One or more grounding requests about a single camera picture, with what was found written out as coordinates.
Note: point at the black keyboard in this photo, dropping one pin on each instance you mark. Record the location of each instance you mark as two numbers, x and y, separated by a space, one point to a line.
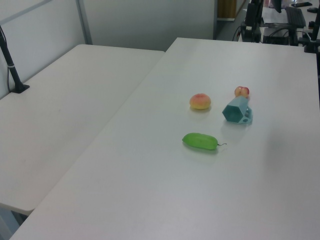
295 16

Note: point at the grey partition post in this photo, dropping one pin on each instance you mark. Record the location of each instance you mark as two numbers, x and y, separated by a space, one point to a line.
84 22

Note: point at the wooden board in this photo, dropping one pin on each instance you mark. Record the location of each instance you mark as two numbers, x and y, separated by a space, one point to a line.
226 8

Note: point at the teal hexagonal mug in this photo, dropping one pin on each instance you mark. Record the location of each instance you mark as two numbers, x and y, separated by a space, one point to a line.
235 112

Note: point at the black computer mouse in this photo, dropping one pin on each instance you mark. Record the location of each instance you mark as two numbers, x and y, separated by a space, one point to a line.
312 10

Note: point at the black camera stand pole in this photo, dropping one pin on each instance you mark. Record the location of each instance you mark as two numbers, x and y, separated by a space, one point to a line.
10 65

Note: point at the black equipment box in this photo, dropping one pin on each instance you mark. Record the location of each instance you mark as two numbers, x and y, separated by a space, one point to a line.
280 36

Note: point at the orange yellow toy peach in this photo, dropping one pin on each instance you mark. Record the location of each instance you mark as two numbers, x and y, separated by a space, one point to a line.
200 101

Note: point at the black monitor stand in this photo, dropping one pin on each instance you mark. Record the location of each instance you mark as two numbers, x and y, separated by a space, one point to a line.
252 20

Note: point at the small red yellow toy fruit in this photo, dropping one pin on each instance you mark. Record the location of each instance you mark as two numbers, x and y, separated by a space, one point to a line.
241 91

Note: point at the green toy cucumber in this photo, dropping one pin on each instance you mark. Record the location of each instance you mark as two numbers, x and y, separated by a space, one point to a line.
200 141

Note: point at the black clamp stand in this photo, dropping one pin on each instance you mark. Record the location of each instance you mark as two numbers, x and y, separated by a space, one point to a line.
312 43

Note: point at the white side table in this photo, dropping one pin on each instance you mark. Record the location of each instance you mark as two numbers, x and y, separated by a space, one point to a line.
62 112

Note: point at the white papers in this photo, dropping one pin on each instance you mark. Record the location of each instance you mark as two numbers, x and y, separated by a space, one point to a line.
273 16

